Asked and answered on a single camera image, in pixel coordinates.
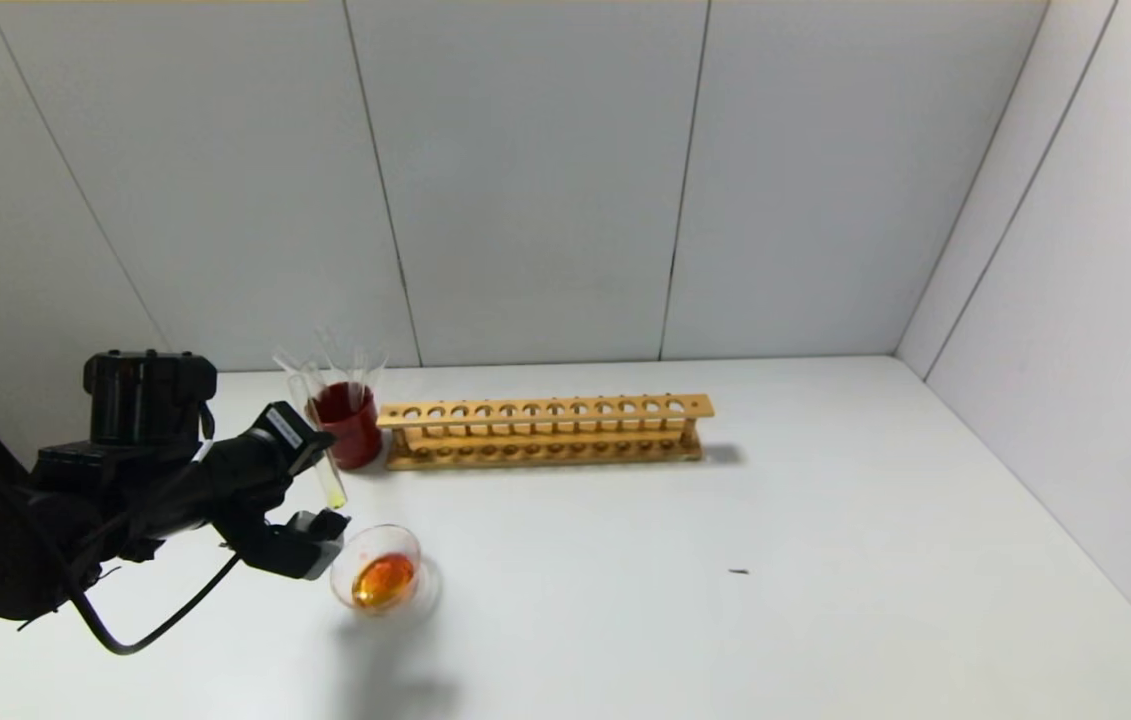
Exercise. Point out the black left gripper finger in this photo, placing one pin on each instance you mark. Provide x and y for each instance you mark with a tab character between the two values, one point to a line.
290	558
319	446

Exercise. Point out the clear glass beaker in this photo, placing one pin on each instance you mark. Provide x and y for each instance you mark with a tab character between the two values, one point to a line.
387	582

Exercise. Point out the test tube with yellow pigment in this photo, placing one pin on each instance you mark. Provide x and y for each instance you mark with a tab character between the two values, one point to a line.
330	480

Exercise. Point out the red plastic cup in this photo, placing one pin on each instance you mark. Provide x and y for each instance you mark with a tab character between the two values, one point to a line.
355	432

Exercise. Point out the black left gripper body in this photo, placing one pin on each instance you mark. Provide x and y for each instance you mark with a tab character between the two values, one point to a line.
288	423

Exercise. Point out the wooden test tube rack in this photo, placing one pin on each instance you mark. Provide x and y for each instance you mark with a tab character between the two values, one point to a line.
565	410

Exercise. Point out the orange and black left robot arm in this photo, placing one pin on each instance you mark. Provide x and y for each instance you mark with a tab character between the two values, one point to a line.
15	520

